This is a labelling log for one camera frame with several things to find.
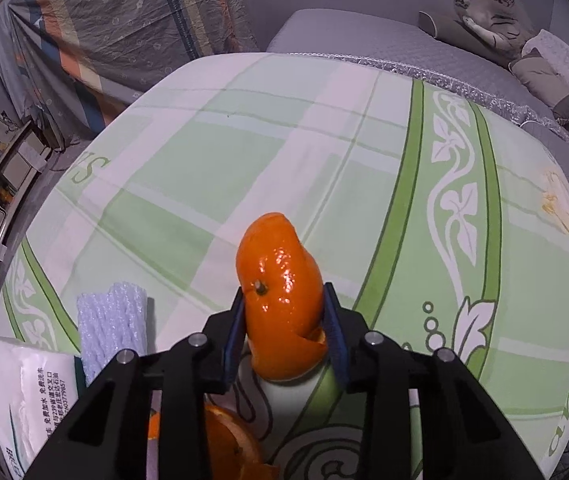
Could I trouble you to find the torn white tissue wrapper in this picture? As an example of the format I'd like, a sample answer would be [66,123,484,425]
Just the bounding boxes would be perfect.
[0,337,85,479]

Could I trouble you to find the white foam fruit net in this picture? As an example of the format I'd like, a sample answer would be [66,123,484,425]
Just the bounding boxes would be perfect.
[76,282,149,384]

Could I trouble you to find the green floral table cloth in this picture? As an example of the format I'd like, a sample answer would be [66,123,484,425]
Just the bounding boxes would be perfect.
[0,53,569,477]

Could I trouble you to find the grey brown cushion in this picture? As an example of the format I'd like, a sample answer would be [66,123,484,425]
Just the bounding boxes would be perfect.
[509,49,569,126]

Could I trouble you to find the white lace pillow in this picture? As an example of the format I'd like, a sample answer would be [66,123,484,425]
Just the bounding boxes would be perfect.
[522,29,569,84]

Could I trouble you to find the striped grey hanging sheet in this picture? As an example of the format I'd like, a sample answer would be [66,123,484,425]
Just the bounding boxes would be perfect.
[0,0,258,142]

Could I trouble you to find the grey wedge pillow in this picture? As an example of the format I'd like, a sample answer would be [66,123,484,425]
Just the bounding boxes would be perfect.
[418,11,509,68]

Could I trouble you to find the plush tiger in plastic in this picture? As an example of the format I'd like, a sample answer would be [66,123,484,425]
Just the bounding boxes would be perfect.
[453,0,537,60]

